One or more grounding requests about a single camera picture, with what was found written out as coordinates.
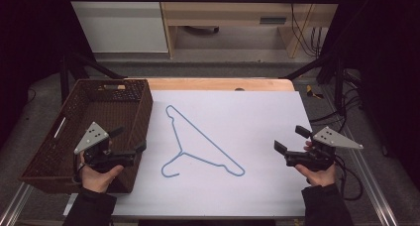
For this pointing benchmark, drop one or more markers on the aluminium frame rail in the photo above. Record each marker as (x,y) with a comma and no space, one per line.
(15,206)
(373,193)

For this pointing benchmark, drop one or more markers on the white paper sheet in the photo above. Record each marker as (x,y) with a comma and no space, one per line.
(251,127)

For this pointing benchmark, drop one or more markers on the light wooden desk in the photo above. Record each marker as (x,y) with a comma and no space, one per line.
(231,11)

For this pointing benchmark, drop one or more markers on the person's right hand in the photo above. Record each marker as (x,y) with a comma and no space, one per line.
(320,178)

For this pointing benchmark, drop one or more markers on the yellow and black tool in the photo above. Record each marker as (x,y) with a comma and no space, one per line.
(312,92)

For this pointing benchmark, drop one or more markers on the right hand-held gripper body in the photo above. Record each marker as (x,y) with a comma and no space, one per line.
(313,160)

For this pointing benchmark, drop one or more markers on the white cabinet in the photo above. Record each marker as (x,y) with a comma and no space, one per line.
(122,24)

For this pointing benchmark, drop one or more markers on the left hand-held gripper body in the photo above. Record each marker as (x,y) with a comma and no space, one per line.
(99,160)

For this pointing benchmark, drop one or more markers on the person's left hand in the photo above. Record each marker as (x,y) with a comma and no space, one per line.
(95,181)

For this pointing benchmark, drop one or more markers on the dark curtain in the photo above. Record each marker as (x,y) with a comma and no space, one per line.
(386,54)
(29,37)

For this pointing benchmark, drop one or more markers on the brown woven plastic basket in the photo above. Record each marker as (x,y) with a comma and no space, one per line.
(82,107)

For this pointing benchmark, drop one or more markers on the black metal stand leg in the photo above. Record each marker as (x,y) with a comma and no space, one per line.
(65,80)
(338,87)

